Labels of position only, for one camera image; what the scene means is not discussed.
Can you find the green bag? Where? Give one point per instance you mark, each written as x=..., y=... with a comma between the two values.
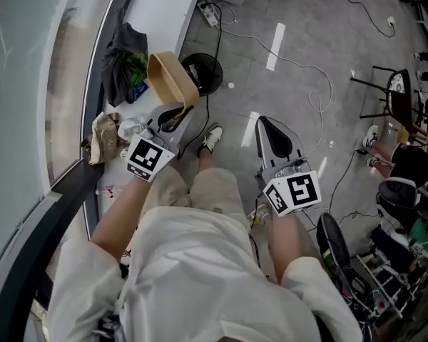
x=424, y=235

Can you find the black trash bin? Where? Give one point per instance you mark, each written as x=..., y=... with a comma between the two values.
x=208, y=71

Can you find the brown paper container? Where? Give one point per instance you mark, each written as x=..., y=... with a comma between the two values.
x=165, y=78

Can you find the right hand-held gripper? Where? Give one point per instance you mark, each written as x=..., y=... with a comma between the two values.
x=292, y=191

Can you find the person's white sneaker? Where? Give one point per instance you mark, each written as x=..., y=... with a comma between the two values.
x=210, y=139

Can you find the white power strip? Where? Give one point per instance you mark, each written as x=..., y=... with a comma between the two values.
x=207, y=13

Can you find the white plug adapter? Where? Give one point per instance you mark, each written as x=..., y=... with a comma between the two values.
x=391, y=21

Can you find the round black stool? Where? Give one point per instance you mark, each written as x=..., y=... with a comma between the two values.
x=331, y=239

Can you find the blue packet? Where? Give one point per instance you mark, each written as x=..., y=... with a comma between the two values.
x=142, y=89

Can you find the dark window frame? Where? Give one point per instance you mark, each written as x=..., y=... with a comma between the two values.
x=71, y=176

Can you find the white crumpled tissue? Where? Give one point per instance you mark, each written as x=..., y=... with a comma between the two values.
x=130, y=128

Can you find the white floor tape strip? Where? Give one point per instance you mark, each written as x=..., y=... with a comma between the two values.
x=276, y=45
x=250, y=130

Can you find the person's right forearm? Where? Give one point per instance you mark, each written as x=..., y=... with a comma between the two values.
x=292, y=241

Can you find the person's left forearm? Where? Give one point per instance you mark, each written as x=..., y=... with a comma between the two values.
x=119, y=210

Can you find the green leafy vegetables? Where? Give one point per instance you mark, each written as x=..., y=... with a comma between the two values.
x=136, y=66

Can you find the white bag red print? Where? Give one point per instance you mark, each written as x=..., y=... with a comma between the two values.
x=108, y=192

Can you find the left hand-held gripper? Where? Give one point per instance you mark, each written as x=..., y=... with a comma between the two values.
x=148, y=157

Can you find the crumpled brown paper bag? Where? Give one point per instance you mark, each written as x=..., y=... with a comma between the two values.
x=101, y=139

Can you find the white yellow sneaker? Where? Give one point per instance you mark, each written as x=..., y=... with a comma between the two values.
x=258, y=216

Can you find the grey black office chair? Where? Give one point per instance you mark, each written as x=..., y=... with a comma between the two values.
x=399, y=192

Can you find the person's beige shorts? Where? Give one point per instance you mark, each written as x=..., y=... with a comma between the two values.
x=214, y=191

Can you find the black chair floral cushion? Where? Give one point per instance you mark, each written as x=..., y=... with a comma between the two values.
x=399, y=94

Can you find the dark grey plastic bag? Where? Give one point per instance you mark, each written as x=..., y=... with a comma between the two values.
x=119, y=48

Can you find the person's white shirt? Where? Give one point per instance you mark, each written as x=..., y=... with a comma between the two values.
x=199, y=280

